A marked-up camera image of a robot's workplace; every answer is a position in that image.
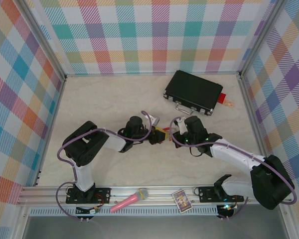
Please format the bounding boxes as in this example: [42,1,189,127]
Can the black ribbed briefcase chrome fittings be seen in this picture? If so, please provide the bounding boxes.
[163,70,224,117]

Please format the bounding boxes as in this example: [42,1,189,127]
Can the small picture card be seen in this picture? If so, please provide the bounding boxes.
[172,189,193,212]

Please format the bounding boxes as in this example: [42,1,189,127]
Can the pink toy microphone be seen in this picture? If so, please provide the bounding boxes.
[109,188,150,214]

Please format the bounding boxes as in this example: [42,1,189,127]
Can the grey metal panel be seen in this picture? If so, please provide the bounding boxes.
[22,215,290,239]

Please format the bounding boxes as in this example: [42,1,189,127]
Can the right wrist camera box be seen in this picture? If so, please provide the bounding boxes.
[174,117,188,135]

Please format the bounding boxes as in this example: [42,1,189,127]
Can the aluminium side rail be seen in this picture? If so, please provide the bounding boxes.
[238,74,269,158]
[36,76,67,187]

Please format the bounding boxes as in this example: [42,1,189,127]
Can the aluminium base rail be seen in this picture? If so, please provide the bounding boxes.
[17,185,292,207]

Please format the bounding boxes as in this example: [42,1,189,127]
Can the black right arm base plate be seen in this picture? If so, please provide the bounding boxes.
[198,185,245,203]

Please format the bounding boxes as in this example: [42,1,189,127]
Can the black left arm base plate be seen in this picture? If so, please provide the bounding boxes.
[65,187,112,205]

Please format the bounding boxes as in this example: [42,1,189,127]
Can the perforated metal cable strip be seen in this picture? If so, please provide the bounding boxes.
[29,205,219,217]

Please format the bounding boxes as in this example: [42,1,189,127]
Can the aluminium frame post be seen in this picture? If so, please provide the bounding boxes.
[16,0,68,82]
[238,0,289,80]

